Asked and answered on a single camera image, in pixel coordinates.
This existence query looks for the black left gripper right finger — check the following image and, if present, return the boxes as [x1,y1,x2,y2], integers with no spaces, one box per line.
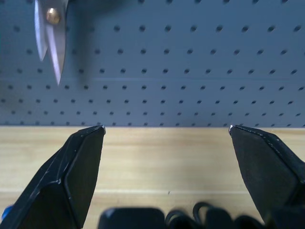
[228,124,305,229]

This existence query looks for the large red blue scissors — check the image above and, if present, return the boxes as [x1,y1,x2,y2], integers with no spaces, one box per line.
[34,0,69,86]

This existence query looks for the grey pegboard panel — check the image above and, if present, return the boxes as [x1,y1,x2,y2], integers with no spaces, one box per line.
[0,0,305,128]

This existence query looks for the blue handled screwdriver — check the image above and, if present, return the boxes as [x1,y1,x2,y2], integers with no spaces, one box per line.
[0,205,13,221]

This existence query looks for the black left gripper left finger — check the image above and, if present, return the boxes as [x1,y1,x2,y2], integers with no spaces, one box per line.
[0,124,107,229]

